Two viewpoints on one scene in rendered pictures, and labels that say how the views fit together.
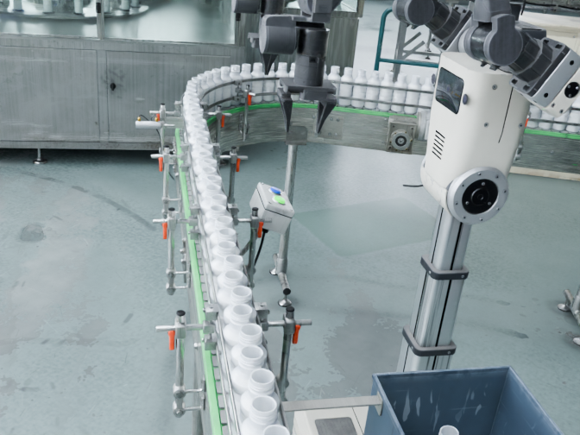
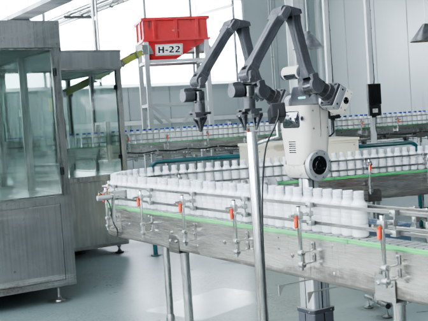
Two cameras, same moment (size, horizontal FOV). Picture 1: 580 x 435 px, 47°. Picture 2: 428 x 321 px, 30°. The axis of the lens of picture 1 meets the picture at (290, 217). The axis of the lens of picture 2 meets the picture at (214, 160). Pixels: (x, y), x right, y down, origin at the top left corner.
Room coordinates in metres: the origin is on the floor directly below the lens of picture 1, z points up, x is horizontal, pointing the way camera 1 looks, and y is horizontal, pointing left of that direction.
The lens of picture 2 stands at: (-2.18, 1.27, 1.46)
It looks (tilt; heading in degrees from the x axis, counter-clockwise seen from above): 3 degrees down; 342
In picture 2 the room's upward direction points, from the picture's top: 4 degrees counter-clockwise
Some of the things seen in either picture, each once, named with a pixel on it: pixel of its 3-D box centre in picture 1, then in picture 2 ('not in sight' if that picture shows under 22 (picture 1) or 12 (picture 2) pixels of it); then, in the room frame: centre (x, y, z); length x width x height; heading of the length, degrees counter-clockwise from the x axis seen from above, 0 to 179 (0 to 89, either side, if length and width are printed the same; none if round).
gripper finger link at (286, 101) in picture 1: (295, 109); (246, 120); (1.27, 0.01, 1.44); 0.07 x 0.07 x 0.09; 13
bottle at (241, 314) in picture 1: (239, 348); (263, 204); (0.96, 0.07, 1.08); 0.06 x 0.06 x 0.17
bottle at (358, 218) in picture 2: not in sight; (359, 214); (0.38, -0.07, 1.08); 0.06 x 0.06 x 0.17
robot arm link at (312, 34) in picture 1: (309, 40); (247, 91); (1.27, -0.01, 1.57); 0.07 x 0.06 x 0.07; 106
